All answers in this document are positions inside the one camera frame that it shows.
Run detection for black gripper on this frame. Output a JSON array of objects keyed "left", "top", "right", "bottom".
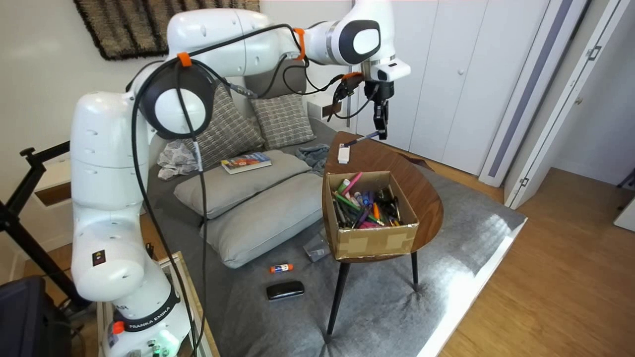
[{"left": 363, "top": 77, "right": 397, "bottom": 143}]

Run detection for black pen with clear barrel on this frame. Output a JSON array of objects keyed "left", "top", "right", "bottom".
[{"left": 343, "top": 129, "right": 383, "bottom": 149}]

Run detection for round dark wooden table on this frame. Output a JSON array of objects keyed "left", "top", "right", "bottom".
[{"left": 322, "top": 129, "right": 445, "bottom": 339}]

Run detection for pink marker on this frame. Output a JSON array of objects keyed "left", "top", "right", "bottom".
[{"left": 343, "top": 170, "right": 367, "bottom": 194}]

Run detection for blue grey folded cloth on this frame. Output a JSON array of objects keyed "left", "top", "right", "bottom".
[{"left": 294, "top": 143, "right": 334, "bottom": 174}]

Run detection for white closet doors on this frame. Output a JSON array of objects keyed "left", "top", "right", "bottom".
[{"left": 349, "top": 0, "right": 552, "bottom": 176}]

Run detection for green pencil with eraser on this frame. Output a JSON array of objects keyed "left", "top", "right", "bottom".
[{"left": 334, "top": 188, "right": 365, "bottom": 214}]

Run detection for small grey checkered cushion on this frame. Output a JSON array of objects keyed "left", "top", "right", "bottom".
[{"left": 250, "top": 93, "right": 316, "bottom": 151}]

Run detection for book with orange cover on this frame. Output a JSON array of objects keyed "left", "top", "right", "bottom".
[{"left": 220, "top": 153, "right": 274, "bottom": 176}]

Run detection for grey patterned pouch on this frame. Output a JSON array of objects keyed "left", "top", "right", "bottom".
[{"left": 302, "top": 232, "right": 332, "bottom": 264}]

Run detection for large grey checkered cushion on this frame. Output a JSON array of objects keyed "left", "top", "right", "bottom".
[{"left": 195, "top": 85, "right": 266, "bottom": 167}]

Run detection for white door with grey stripe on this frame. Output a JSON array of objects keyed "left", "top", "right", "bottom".
[{"left": 478, "top": 0, "right": 591, "bottom": 190}]

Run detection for thick grey pillow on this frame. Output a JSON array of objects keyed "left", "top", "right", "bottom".
[{"left": 201, "top": 172, "right": 328, "bottom": 270}]

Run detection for flat grey pillow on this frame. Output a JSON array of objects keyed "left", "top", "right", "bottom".
[{"left": 173, "top": 149, "right": 314, "bottom": 218}]

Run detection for grey bed cover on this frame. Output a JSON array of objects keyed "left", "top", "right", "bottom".
[{"left": 137, "top": 117, "right": 528, "bottom": 357}]

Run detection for black oblong case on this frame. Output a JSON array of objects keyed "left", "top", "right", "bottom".
[{"left": 264, "top": 280, "right": 308, "bottom": 301}]

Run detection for white patterned cloth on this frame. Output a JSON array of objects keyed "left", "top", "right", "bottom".
[{"left": 155, "top": 137, "right": 201, "bottom": 182}]

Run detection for light framed panel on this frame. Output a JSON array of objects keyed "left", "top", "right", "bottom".
[{"left": 157, "top": 250, "right": 222, "bottom": 357}]

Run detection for white panel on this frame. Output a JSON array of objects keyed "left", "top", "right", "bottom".
[{"left": 611, "top": 196, "right": 635, "bottom": 234}]

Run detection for black tripod stand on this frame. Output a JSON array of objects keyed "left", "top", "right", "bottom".
[{"left": 0, "top": 141, "right": 91, "bottom": 313}]

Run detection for black bag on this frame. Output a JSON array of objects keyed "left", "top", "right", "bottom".
[{"left": 0, "top": 276, "right": 76, "bottom": 357}]

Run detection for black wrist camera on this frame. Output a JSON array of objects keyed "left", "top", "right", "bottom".
[{"left": 334, "top": 69, "right": 367, "bottom": 107}]

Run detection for white door with handle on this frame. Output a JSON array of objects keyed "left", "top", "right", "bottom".
[{"left": 504, "top": 0, "right": 635, "bottom": 210}]

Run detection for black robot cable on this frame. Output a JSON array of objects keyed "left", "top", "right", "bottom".
[{"left": 127, "top": 22, "right": 373, "bottom": 353}]

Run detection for brown woven wall hanging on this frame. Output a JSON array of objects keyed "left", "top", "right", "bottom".
[{"left": 72, "top": 0, "right": 264, "bottom": 61}]

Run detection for light wooden wall box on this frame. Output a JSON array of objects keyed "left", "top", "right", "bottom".
[{"left": 32, "top": 155, "right": 76, "bottom": 208}]

